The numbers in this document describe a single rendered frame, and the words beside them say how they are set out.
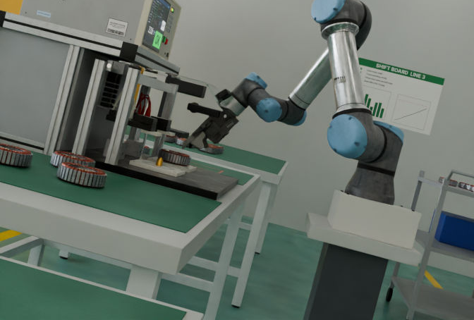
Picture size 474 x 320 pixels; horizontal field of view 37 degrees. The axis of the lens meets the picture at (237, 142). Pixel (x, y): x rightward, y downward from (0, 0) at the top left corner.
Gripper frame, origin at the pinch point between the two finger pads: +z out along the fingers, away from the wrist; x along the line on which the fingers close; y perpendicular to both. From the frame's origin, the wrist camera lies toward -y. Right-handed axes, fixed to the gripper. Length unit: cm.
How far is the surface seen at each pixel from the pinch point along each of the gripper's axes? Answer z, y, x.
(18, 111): 20, -36, -45
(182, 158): 2.5, 2.7, -4.5
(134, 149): 12.1, -11.1, -3.9
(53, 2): -7, -56, -33
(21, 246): 91, -28, 63
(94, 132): 15.3, -22.8, -15.7
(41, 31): -1, -47, -46
